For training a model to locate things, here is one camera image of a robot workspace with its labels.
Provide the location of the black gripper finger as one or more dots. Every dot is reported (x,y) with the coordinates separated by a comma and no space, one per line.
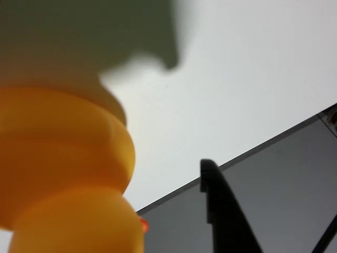
(226,218)

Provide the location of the yellow rubber duck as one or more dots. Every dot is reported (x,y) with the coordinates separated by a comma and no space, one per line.
(65,171)

